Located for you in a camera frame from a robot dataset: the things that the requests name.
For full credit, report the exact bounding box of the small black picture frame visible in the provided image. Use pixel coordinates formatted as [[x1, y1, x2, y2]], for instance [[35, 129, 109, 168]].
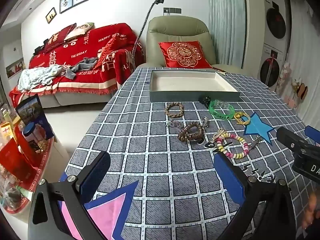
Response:
[[45, 7, 58, 24]]

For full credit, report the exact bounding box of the blue gift box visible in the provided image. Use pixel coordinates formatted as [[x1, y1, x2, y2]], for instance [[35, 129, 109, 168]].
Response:
[[15, 93, 54, 141]]

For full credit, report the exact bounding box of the yellow cord bracelet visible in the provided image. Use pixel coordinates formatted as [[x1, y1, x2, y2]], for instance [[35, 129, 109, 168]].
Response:
[[233, 111, 251, 126]]

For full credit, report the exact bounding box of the green bangle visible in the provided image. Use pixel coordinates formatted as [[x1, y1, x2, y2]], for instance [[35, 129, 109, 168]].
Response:
[[208, 100, 236, 121]]

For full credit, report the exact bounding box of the pale green curtain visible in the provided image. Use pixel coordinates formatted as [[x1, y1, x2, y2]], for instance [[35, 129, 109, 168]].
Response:
[[207, 0, 247, 67]]

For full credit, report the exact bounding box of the pink star sticker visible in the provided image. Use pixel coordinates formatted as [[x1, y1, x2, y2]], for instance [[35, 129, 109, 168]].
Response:
[[59, 179, 139, 240]]

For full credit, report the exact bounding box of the white washing machine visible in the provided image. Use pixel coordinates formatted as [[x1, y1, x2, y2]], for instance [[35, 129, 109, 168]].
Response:
[[258, 43, 285, 91]]

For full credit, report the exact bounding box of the brown wooden bead bracelet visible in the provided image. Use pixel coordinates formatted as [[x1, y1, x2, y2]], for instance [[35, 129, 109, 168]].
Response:
[[164, 102, 185, 118]]

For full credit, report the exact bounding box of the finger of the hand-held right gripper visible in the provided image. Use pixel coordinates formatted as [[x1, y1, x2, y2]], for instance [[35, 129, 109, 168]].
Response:
[[304, 126, 320, 143], [276, 127, 316, 155]]

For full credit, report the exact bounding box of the silver chain bracelet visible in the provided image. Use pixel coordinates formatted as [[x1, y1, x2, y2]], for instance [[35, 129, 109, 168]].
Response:
[[166, 120, 184, 130]]

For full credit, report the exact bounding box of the person's right hand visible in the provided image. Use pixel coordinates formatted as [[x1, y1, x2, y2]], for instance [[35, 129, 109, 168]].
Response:
[[301, 191, 320, 232]]

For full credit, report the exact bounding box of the beige armchair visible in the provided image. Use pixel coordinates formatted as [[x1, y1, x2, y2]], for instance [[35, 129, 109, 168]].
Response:
[[145, 16, 244, 74]]

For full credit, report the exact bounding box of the unframed wall picture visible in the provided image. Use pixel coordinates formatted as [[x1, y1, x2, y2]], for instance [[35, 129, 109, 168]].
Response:
[[5, 58, 26, 79]]

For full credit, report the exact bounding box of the sofa with red cover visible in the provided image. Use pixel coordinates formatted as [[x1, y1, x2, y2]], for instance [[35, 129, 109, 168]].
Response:
[[9, 23, 146, 105]]

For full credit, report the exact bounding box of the white dryer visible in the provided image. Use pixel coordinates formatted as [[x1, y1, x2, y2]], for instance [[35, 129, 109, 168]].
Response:
[[264, 0, 292, 53]]

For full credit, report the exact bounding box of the red embroidered cushion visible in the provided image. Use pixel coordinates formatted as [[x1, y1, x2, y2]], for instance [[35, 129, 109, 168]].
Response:
[[158, 40, 213, 69]]

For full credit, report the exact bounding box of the pastel coil bracelet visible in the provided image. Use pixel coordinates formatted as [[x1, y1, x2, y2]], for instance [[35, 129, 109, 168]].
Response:
[[216, 132, 250, 159]]

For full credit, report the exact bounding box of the jar with blue lid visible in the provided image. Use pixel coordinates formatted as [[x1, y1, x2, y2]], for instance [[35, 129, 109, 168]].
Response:
[[22, 122, 43, 153]]

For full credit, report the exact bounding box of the red gift bag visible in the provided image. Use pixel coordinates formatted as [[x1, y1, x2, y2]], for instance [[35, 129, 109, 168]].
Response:
[[0, 127, 41, 188]]

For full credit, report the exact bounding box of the grey garment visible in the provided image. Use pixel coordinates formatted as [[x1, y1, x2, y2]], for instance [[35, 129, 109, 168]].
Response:
[[64, 57, 100, 80]]

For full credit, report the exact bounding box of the light blue white blanket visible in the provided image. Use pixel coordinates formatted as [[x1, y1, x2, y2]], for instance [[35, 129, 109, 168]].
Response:
[[17, 64, 63, 92]]

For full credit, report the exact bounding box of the gooseneck phone stand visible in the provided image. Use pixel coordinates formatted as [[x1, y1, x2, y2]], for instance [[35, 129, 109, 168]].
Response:
[[131, 0, 164, 69]]

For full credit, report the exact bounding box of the pink flower decoration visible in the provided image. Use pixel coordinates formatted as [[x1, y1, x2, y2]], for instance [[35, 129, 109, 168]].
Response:
[[278, 59, 309, 106]]

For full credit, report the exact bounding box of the grey jewelry tray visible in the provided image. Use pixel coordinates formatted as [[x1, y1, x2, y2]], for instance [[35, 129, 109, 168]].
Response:
[[149, 69, 241, 103]]

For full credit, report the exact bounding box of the beige rope keychain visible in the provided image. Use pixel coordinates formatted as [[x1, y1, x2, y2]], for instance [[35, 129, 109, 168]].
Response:
[[205, 127, 228, 149]]

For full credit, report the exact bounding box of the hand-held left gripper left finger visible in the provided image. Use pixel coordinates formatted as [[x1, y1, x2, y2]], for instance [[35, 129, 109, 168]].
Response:
[[27, 151, 112, 240]]

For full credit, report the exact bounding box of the blue star sticker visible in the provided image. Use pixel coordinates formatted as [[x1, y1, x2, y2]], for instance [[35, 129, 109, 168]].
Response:
[[243, 112, 276, 143]]

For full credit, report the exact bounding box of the silver clip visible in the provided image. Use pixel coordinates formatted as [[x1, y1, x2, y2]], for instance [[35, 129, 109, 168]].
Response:
[[248, 135, 263, 149]]

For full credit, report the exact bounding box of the black framed portrait photo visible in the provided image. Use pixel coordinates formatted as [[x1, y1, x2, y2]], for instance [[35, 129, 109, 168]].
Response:
[[59, 0, 74, 14]]

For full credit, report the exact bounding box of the brown coil bracelet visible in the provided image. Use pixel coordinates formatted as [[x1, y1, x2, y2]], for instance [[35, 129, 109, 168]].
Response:
[[178, 122, 206, 144]]

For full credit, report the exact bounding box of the photo printed pillow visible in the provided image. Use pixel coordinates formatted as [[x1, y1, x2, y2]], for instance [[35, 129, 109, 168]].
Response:
[[64, 22, 96, 41]]

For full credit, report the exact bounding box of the red fringed pillow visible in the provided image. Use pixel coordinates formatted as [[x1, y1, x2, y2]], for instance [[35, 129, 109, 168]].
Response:
[[96, 35, 125, 71]]

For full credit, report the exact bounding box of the beige sofa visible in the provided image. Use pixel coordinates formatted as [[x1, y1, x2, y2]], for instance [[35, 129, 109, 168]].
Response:
[[37, 89, 118, 108]]

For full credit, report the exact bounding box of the red round side table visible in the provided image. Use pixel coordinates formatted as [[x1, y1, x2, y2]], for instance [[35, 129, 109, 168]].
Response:
[[0, 137, 55, 215]]

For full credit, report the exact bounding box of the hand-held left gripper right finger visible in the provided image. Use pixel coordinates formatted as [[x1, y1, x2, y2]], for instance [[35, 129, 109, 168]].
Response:
[[214, 151, 299, 240]]

